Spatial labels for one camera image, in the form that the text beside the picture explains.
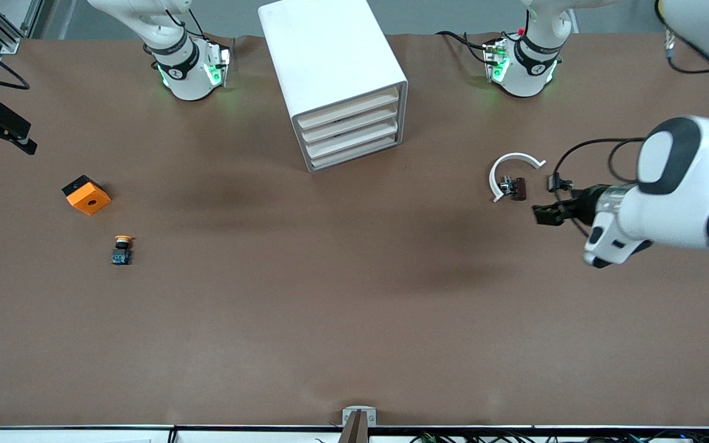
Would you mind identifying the black left base cable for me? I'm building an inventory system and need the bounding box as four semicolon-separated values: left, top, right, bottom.
436;30;494;65

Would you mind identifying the white curved plastic part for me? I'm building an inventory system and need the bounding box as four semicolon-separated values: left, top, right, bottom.
489;152;547;204

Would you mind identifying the white drawer cabinet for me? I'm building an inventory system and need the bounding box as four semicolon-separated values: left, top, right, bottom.
258;0;409;173

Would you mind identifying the small brown black component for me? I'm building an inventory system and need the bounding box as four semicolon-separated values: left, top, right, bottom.
499;176;527;202

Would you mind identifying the grey metal table bracket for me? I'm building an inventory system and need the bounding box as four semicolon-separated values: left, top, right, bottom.
341;405;378;443

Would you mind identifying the yellow push button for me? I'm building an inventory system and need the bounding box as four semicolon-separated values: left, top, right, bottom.
111;234;135;266

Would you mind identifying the orange and black box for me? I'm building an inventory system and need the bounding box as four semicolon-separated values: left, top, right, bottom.
62;175;112;216

